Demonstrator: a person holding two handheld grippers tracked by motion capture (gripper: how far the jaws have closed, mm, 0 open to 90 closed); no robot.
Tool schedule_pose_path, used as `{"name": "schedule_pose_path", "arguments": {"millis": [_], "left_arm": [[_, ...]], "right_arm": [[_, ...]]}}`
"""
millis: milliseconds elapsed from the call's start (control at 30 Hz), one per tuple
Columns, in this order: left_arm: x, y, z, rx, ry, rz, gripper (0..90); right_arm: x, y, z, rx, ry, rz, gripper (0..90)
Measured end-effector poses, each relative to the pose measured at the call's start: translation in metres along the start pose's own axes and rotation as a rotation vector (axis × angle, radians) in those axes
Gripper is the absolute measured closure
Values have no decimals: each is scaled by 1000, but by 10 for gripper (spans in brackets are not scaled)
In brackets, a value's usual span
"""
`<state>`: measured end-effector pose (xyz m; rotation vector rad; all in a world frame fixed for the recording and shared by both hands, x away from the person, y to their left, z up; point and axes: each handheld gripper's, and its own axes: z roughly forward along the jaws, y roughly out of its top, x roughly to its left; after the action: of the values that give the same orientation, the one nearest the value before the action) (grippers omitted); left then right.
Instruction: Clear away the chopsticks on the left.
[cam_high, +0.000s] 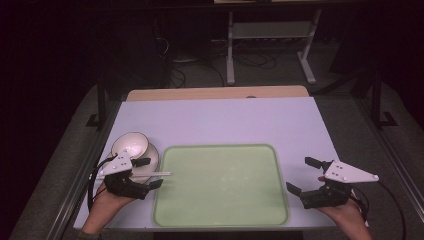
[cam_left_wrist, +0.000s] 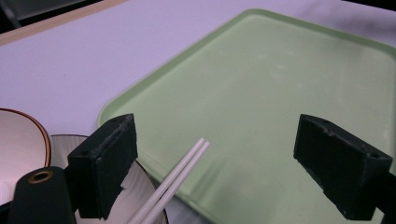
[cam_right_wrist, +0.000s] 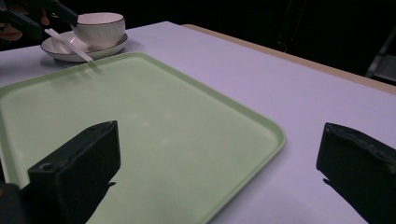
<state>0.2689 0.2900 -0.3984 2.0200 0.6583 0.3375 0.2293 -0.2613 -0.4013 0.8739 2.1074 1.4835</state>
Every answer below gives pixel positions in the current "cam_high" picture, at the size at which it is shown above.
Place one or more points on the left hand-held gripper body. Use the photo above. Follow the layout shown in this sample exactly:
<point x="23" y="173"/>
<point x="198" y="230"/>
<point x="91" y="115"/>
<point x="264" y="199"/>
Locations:
<point x="116" y="165"/>

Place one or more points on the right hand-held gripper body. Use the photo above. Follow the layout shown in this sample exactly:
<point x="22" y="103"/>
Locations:
<point x="350" y="175"/>

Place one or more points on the green plastic tray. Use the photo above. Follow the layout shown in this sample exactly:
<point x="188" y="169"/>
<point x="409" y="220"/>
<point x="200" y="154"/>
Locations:
<point x="220" y="186"/>

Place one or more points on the person's right hand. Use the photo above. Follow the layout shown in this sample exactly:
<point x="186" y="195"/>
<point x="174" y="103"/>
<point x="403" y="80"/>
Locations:
<point x="346" y="215"/>

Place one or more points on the person's left hand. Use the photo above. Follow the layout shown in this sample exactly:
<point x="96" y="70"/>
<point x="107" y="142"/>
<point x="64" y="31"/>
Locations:
<point x="103" y="206"/>

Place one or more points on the white ceramic bowl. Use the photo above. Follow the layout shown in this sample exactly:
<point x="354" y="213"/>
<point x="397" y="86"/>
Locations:
<point x="130" y="145"/>

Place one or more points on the black metal stand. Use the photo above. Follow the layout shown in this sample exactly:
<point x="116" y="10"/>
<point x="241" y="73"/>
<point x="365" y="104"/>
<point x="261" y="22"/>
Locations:
<point x="101" y="100"/>
<point x="376" y="100"/>

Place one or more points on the wooden table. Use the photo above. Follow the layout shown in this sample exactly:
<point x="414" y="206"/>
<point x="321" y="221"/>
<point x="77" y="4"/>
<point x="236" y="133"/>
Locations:
<point x="200" y="93"/>

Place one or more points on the white metal stand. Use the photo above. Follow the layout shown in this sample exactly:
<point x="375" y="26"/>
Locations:
<point x="230" y="50"/>

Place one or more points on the aluminium frame rail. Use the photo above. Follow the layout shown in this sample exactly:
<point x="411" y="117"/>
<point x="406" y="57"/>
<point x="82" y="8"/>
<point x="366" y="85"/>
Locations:
<point x="388" y="151"/>
<point x="100" y="141"/>

